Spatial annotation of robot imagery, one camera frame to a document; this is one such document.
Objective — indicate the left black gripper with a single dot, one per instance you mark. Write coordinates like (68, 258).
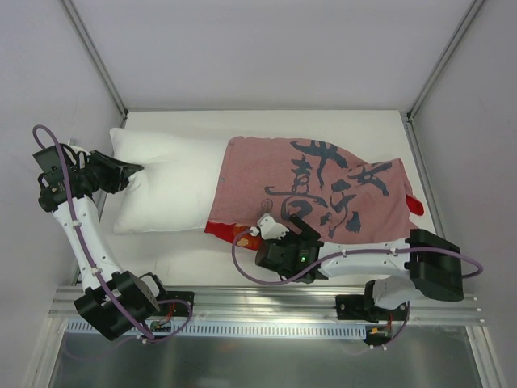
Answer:
(111, 170)

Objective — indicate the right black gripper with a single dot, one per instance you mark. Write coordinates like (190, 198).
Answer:
(306, 234)

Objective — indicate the white pillow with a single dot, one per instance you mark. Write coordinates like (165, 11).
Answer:
(176, 187)

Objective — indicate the pink red patterned pillowcase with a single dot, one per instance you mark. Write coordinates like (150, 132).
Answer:
(344, 198)

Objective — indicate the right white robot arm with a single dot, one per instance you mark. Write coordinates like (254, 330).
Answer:
(398, 271)

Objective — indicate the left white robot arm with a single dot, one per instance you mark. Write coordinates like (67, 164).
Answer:
(114, 300)

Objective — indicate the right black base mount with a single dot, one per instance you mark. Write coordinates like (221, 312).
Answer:
(361, 308)

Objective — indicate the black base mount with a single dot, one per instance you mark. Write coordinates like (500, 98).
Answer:
(361, 308)
(175, 303)

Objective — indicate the aluminium mounting rail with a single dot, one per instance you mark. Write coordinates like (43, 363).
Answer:
(314, 304)

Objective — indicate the left aluminium frame post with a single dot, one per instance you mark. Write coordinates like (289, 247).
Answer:
(81, 30)

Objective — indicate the aluminium frame post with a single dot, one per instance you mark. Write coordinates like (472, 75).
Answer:
(81, 30)
(457, 37)

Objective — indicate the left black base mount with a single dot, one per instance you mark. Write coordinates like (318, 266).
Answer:
(175, 303)

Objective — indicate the right aluminium frame post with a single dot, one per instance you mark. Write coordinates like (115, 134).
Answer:
(457, 37)

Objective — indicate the white slotted cable duct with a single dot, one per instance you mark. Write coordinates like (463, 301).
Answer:
(275, 330)

